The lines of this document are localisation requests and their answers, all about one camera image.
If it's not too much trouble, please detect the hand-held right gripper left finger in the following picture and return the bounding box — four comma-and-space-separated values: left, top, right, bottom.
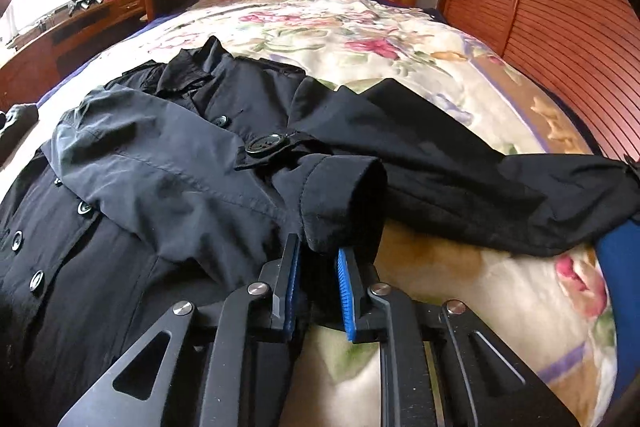
57, 234, 306, 427

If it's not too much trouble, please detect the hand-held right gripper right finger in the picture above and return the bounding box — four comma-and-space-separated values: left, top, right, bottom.
334, 248, 581, 427

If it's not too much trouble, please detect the black coat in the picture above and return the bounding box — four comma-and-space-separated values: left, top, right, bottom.
0, 36, 640, 427

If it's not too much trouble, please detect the floral blanket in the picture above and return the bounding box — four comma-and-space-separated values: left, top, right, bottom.
0, 0, 621, 427

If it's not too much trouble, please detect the blue bed sheet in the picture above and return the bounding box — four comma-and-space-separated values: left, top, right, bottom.
595, 222, 640, 388

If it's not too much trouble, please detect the dark folded garment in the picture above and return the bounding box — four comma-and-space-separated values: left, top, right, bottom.
0, 103, 40, 148

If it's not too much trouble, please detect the wooden desk cabinet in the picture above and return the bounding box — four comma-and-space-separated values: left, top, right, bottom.
0, 0, 151, 108

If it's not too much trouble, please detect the wooden louvered wardrobe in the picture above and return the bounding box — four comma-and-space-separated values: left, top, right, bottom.
437, 0, 640, 162

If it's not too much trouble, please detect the black metal device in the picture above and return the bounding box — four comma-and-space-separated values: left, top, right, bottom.
65, 0, 103, 15

